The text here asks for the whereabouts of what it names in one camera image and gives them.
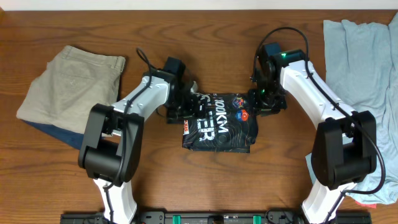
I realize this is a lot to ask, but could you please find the black orange patterned jersey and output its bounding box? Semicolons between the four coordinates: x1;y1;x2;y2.
182;93;258;154

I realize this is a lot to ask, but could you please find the light blue t-shirt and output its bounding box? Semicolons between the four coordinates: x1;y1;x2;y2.
323;17;397;205

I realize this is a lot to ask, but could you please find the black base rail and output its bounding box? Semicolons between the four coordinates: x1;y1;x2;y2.
60;210;373;224

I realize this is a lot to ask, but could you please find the folded navy garment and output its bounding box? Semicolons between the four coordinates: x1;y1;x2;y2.
24;120;83;150

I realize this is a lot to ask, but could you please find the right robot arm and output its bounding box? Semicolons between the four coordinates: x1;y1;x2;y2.
251;43;376;223

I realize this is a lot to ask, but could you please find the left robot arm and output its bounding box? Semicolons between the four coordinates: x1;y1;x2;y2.
78;68;204;223

